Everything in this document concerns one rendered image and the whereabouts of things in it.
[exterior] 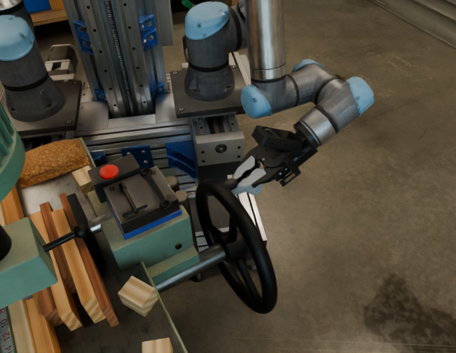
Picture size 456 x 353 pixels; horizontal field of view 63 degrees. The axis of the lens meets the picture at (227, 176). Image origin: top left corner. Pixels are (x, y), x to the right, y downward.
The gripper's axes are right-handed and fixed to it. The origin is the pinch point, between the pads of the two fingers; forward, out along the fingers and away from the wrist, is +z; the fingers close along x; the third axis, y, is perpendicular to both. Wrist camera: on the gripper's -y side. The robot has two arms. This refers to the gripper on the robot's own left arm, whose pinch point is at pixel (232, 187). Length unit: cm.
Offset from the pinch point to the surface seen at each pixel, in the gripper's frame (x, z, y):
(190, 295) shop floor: 23, 48, 70
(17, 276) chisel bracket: -16.8, 23.5, -35.3
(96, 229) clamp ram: -6.3, 19.8, -22.5
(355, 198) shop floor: 33, -36, 116
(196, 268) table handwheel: -12.7, 14.1, -4.0
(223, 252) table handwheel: -12.1, 8.7, -1.4
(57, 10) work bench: 264, 37, 42
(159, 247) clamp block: -11.5, 14.4, -15.0
